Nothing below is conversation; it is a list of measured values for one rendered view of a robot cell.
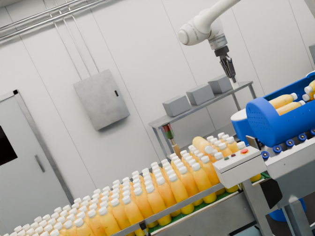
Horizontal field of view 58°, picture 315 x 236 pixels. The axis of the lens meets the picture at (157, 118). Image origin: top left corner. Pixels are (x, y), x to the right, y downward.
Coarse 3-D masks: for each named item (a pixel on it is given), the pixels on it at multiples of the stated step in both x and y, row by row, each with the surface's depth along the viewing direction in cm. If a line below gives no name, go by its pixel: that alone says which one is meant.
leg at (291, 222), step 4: (284, 208) 173; (288, 208) 173; (284, 212) 176; (288, 212) 173; (288, 216) 174; (292, 216) 174; (288, 220) 175; (292, 220) 174; (288, 224) 178; (292, 224) 174; (296, 224) 175; (292, 228) 175; (296, 228) 175; (292, 232) 177; (296, 232) 175
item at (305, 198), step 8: (312, 192) 240; (304, 200) 235; (312, 200) 230; (312, 208) 221; (312, 216) 213; (272, 224) 223; (280, 224) 220; (312, 224) 206; (272, 232) 215; (280, 232) 212; (288, 232) 208
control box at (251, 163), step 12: (228, 156) 134; (240, 156) 128; (252, 156) 125; (216, 168) 129; (228, 168) 125; (240, 168) 125; (252, 168) 126; (264, 168) 127; (228, 180) 125; (240, 180) 126
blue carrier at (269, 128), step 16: (304, 80) 170; (272, 96) 170; (256, 112) 156; (272, 112) 147; (288, 112) 147; (304, 112) 147; (256, 128) 166; (272, 128) 146; (288, 128) 148; (304, 128) 151; (272, 144) 154
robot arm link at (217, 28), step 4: (208, 8) 145; (200, 12) 147; (204, 12) 145; (216, 20) 145; (220, 20) 148; (212, 24) 143; (216, 24) 144; (220, 24) 146; (212, 28) 143; (216, 28) 144; (220, 28) 146; (212, 32) 144; (216, 32) 145; (220, 32) 147; (212, 36) 146; (216, 36) 147; (208, 40) 151
